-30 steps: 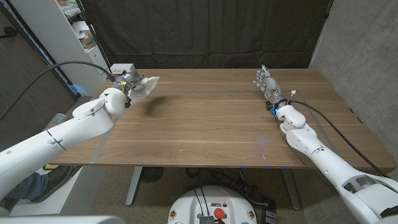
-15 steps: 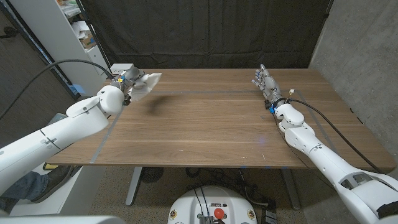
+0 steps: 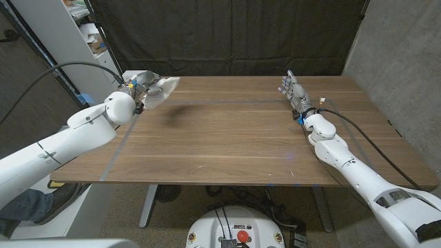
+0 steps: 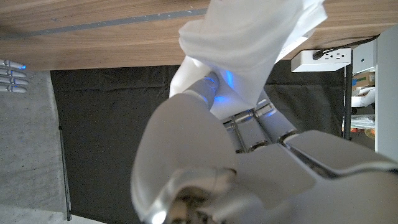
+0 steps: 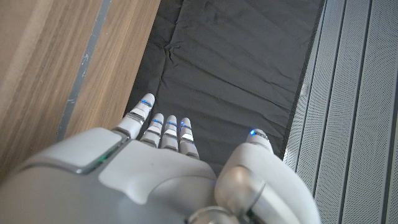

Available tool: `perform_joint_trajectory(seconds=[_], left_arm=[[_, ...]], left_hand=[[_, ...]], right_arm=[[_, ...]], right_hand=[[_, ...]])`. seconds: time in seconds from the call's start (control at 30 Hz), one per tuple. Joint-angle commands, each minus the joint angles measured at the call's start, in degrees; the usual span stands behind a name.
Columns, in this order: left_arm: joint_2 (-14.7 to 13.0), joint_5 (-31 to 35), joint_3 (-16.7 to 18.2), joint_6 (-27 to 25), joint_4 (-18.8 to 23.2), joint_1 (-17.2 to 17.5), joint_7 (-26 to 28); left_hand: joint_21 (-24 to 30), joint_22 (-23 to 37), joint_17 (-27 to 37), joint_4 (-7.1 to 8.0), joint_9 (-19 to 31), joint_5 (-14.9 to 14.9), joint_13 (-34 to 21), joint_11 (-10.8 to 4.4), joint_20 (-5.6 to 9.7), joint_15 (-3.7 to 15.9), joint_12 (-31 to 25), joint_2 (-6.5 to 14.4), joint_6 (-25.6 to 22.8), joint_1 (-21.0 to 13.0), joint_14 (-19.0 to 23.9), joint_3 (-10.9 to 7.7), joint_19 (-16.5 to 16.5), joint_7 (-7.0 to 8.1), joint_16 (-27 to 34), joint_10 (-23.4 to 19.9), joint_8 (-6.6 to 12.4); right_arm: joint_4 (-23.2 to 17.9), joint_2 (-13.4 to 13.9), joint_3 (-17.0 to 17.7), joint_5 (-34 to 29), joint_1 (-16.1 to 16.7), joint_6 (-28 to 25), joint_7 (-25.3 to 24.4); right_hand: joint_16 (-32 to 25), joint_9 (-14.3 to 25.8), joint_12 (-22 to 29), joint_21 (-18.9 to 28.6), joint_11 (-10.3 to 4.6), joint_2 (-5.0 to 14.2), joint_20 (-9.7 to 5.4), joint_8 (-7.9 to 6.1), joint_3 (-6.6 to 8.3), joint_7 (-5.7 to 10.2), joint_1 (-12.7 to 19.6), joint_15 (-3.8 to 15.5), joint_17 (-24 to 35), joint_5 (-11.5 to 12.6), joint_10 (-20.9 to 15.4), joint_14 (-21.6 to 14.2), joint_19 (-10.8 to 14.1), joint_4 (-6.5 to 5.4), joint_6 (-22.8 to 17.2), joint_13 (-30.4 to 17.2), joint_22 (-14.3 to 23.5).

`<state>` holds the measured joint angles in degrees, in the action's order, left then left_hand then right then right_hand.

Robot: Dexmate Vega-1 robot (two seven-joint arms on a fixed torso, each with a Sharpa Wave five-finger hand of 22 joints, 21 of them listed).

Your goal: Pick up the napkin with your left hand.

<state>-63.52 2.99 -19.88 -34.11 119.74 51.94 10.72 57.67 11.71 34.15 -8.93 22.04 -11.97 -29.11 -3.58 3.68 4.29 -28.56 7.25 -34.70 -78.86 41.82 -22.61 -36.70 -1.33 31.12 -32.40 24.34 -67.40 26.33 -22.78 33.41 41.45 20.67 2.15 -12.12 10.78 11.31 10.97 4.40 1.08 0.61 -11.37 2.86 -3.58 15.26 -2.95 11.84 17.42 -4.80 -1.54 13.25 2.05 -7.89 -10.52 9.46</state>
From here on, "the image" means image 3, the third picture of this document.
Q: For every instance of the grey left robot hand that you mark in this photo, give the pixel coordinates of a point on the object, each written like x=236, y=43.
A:
x=144, y=82

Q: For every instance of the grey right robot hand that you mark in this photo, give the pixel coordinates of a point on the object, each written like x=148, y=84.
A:
x=298, y=93

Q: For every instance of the white napkin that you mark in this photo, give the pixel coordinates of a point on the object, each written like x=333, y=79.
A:
x=165, y=89

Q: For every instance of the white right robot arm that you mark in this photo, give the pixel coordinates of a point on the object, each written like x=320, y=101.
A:
x=341, y=155

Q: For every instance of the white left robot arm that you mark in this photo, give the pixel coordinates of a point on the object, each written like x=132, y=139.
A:
x=69, y=141

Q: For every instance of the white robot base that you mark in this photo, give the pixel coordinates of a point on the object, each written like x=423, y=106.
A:
x=213, y=227

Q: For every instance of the white power strip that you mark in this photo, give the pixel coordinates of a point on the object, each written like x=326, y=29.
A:
x=128, y=73

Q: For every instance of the black backdrop stand pole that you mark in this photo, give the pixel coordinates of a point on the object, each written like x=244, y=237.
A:
x=104, y=41

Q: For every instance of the cardboard box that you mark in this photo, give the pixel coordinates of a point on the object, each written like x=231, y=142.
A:
x=98, y=44

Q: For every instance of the white papers on shelf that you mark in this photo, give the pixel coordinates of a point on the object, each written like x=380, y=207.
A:
x=87, y=31

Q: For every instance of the white shelf cabinet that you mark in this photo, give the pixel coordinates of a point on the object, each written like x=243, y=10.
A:
x=65, y=44

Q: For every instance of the black backdrop curtain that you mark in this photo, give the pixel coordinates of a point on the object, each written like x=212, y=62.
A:
x=224, y=34

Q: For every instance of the round black fan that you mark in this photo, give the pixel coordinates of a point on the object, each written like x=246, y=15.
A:
x=168, y=193

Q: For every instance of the grey table leg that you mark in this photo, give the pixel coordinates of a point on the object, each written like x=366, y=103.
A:
x=324, y=210
x=148, y=206

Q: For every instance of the dark shoe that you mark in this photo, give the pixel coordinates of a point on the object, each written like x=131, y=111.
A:
x=62, y=199

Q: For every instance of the black floor power strip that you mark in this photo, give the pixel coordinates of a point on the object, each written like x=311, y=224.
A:
x=298, y=237

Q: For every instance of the red emergency stop button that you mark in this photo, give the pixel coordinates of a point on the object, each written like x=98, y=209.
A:
x=243, y=236

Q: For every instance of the person's leg in jeans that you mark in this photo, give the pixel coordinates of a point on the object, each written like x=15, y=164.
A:
x=27, y=206

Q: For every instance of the white robot chest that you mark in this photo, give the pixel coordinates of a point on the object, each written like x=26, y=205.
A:
x=69, y=244

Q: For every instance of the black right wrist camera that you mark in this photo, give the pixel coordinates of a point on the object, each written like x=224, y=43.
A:
x=296, y=115

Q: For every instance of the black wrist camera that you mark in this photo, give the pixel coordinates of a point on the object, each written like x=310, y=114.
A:
x=296, y=115
x=138, y=109

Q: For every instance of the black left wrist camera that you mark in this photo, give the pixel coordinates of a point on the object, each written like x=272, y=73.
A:
x=138, y=109

